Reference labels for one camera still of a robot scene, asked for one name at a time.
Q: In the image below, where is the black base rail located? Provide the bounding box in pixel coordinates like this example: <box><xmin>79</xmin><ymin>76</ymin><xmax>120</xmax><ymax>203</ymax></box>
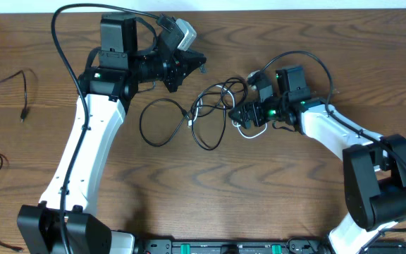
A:
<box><xmin>132</xmin><ymin>236</ymin><xmax>406</xmax><ymax>254</ymax></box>

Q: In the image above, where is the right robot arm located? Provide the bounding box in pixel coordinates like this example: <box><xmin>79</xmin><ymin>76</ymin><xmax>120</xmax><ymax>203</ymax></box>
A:
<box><xmin>228</xmin><ymin>66</ymin><xmax>406</xmax><ymax>253</ymax></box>

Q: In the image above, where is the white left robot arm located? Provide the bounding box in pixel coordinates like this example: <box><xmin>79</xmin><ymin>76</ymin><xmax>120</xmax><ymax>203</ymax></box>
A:
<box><xmin>17</xmin><ymin>11</ymin><xmax>206</xmax><ymax>253</ymax></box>

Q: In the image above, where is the white USB cable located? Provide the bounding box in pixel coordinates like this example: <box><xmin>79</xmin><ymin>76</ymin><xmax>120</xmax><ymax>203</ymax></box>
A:
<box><xmin>186</xmin><ymin>84</ymin><xmax>269</xmax><ymax>140</ymax></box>

